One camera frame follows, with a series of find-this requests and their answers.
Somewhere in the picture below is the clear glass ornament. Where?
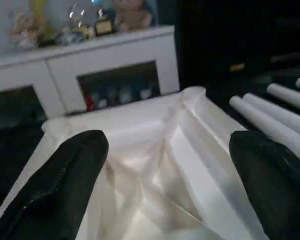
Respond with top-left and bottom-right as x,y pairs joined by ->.
55,4 -> 93,46

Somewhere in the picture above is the white plastic table top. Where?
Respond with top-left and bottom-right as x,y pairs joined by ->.
0,86 -> 271,240

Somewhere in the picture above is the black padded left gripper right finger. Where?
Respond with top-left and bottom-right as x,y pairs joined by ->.
229,131 -> 300,240

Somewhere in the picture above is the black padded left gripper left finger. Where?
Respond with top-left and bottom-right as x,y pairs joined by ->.
0,130 -> 110,240

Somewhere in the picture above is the white sideboard with glass doors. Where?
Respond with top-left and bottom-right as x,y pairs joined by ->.
0,25 -> 181,133

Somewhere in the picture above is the brown teddy bear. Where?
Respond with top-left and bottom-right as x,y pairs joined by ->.
114,0 -> 154,32

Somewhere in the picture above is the small gold trophy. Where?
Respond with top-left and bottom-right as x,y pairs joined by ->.
94,9 -> 116,37

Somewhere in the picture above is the yellow plush toy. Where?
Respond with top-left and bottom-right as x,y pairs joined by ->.
7,0 -> 58,50

